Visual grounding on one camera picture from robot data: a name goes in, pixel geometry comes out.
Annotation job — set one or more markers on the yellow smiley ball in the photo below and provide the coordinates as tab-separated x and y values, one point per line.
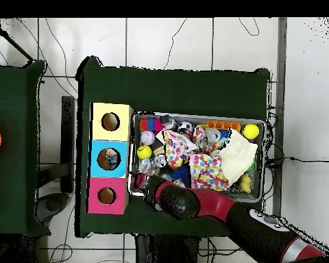
144	152

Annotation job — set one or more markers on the yellow rubber duck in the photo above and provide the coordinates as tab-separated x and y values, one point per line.
245	183

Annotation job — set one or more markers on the green covered side table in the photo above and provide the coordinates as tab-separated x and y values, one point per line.
16	164

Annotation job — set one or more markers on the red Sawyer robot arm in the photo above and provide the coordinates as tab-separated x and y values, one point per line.
208	203

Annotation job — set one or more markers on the grey floor stand base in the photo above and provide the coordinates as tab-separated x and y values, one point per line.
52	204

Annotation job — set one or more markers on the crushed silver can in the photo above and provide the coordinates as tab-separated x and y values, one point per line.
213	135

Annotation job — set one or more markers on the shallow clear bin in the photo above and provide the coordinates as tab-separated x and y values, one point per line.
261	153

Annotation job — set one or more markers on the wooden box with three holes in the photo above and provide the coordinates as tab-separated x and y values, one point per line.
98	164

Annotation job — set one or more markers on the black flat panel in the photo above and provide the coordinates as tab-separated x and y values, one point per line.
68	142

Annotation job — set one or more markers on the rainbow spiky toy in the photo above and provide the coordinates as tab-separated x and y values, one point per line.
151	125

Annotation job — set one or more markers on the cream muslin cloth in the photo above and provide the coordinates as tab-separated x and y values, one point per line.
238	156

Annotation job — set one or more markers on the black and white soccer ball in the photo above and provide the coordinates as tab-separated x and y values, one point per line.
185	127

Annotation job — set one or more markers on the white baseball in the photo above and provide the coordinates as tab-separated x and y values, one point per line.
148	137

